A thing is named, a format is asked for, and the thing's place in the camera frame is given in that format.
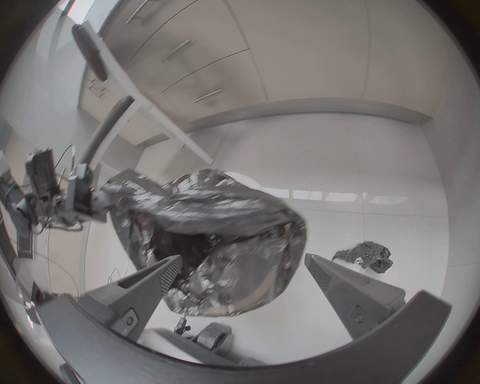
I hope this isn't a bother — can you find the crumpled black plastic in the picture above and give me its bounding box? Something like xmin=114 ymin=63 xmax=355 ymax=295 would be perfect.
xmin=332 ymin=242 xmax=394 ymax=274

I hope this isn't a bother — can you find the black plastic bag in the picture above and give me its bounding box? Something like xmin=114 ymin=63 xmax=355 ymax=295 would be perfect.
xmin=99 ymin=169 xmax=308 ymax=319

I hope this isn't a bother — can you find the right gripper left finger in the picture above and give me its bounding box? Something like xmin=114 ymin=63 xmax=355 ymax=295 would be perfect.
xmin=80 ymin=254 xmax=183 ymax=337

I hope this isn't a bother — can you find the white trash bin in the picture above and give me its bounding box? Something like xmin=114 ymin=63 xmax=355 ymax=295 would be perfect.
xmin=225 ymin=170 xmax=274 ymax=196

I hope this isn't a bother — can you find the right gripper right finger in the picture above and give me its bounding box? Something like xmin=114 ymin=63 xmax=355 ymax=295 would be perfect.
xmin=304 ymin=253 xmax=407 ymax=340

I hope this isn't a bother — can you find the beige cabinet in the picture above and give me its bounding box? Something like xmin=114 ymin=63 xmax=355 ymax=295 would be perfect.
xmin=77 ymin=0 xmax=432 ymax=147

